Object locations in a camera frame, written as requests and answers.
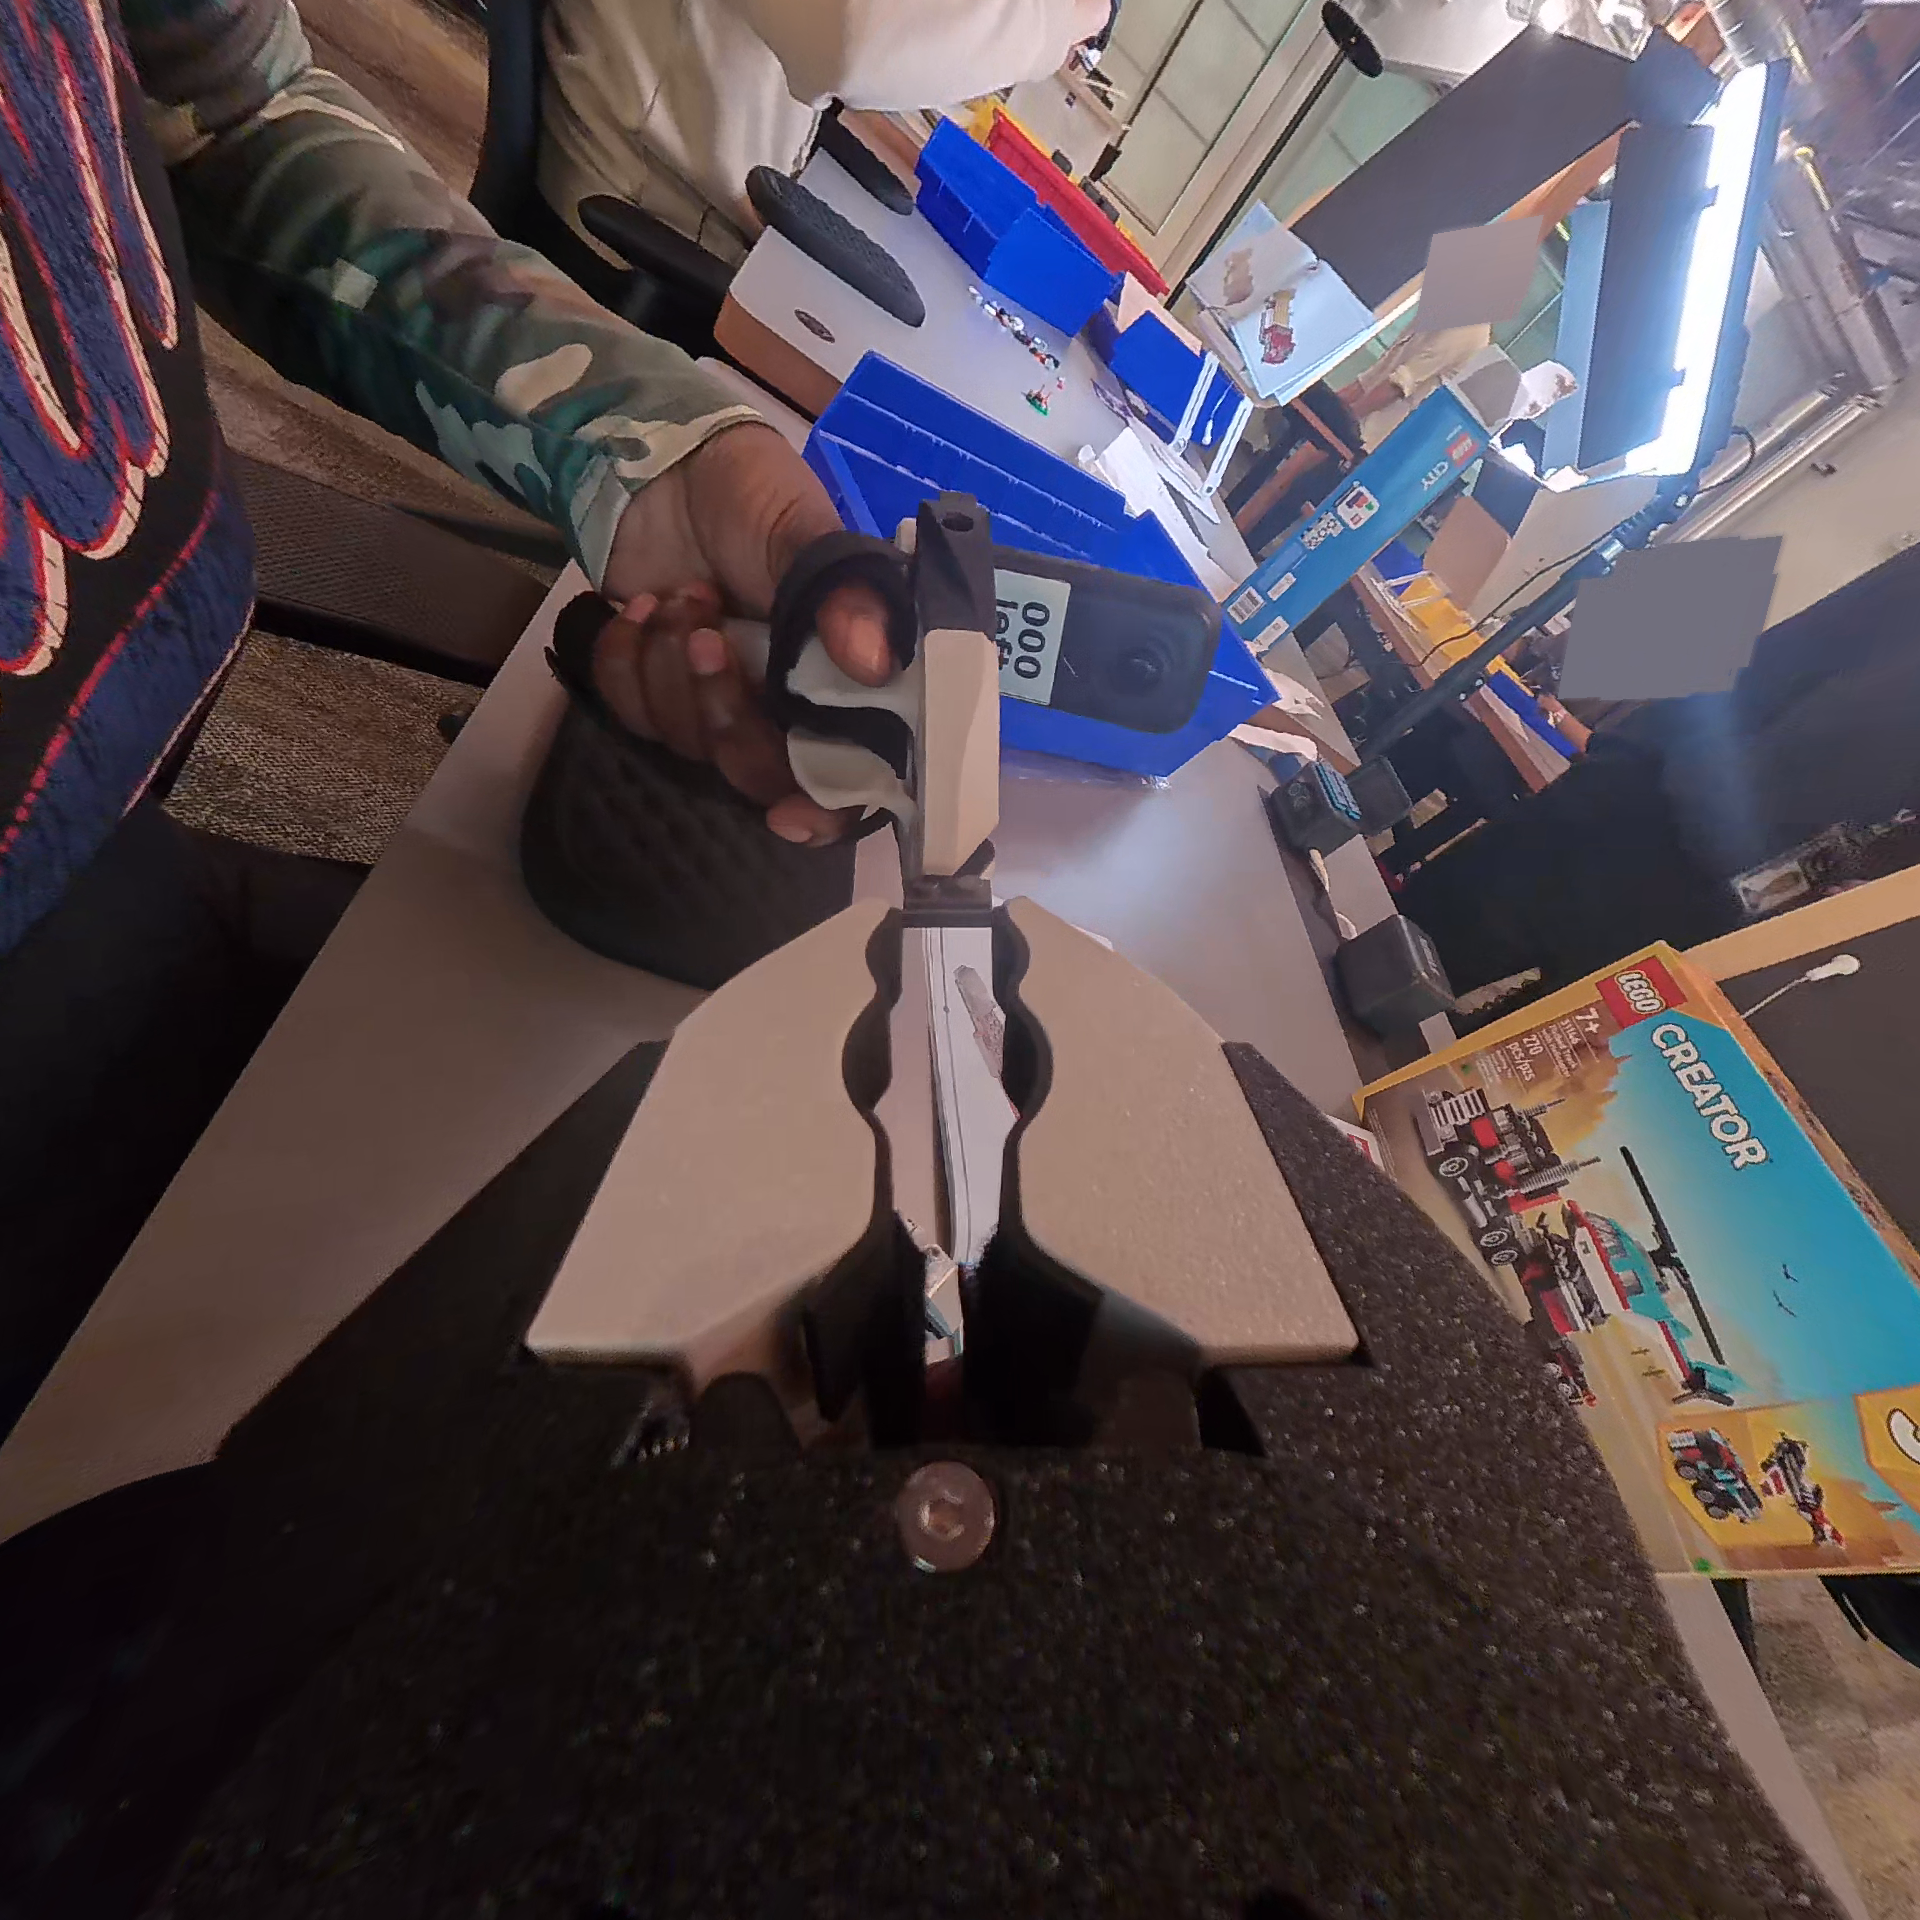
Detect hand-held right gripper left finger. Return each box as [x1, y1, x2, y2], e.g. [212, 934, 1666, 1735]
[527, 895, 921, 1370]

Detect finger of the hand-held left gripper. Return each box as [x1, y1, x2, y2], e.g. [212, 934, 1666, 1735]
[900, 626, 1003, 921]

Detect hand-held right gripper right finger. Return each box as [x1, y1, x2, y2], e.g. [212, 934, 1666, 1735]
[960, 893, 1374, 1370]

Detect person's left forearm camouflage sleeve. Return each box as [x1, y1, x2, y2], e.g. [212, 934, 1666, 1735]
[120, 0, 799, 594]

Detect grey desk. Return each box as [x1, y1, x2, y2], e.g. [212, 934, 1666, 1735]
[0, 563, 1876, 1920]

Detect black desk mat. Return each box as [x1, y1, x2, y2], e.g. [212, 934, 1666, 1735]
[1726, 907, 1920, 1247]

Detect person's left hand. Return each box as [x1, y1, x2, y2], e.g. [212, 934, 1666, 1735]
[593, 428, 921, 855]

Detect white paper sheets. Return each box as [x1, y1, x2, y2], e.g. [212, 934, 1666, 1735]
[1079, 428, 1225, 527]

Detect small black box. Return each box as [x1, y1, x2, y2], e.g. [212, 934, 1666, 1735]
[1268, 761, 1368, 859]
[1336, 914, 1457, 1041]

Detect large blue storage bin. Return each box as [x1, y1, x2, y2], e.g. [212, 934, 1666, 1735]
[804, 351, 1281, 778]

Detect small blue storage bin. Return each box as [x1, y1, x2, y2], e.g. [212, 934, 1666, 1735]
[1111, 307, 1251, 447]

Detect long blue toy box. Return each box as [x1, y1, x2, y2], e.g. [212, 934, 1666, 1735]
[1224, 386, 1506, 633]

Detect small toy figures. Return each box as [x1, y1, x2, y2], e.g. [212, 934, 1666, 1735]
[972, 286, 1071, 413]

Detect open picture booklet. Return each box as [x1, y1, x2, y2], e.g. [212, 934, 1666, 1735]
[1185, 201, 1378, 404]

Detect stacked blue storage bins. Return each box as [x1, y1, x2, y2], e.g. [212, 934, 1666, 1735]
[915, 117, 1126, 338]

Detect red storage bin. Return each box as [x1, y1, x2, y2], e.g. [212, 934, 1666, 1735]
[983, 103, 1172, 298]

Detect toy truck picture box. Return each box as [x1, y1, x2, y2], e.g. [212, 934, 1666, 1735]
[1354, 941, 1920, 1580]

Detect person's dark pants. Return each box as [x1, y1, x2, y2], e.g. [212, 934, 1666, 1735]
[0, 810, 378, 1427]

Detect bright light panel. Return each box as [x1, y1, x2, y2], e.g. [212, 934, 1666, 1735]
[1545, 60, 1794, 485]

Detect person's dark printed sweater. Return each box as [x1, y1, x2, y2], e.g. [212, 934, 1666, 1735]
[0, 0, 256, 962]

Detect white cable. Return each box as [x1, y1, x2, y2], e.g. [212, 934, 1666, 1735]
[1726, 954, 1865, 1023]

